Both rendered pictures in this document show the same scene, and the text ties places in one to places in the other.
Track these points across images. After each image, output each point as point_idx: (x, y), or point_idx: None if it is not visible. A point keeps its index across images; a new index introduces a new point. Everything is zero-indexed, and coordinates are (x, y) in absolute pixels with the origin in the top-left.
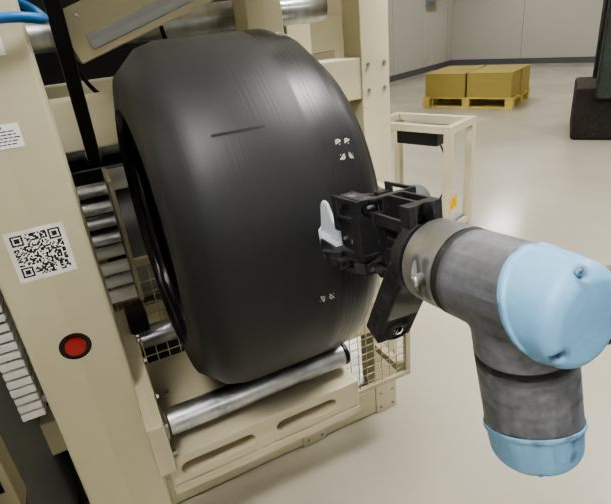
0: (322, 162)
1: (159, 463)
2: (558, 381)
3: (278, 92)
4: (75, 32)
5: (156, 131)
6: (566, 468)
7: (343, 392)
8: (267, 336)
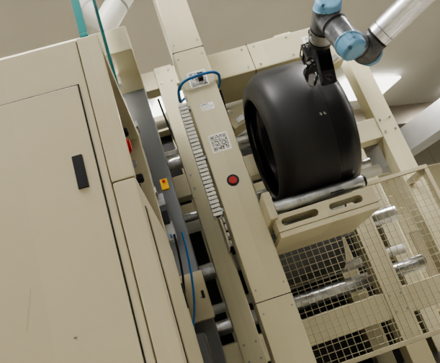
0: None
1: (268, 211)
2: (335, 19)
3: (291, 64)
4: (231, 118)
5: (252, 83)
6: (353, 40)
7: (365, 191)
8: (300, 130)
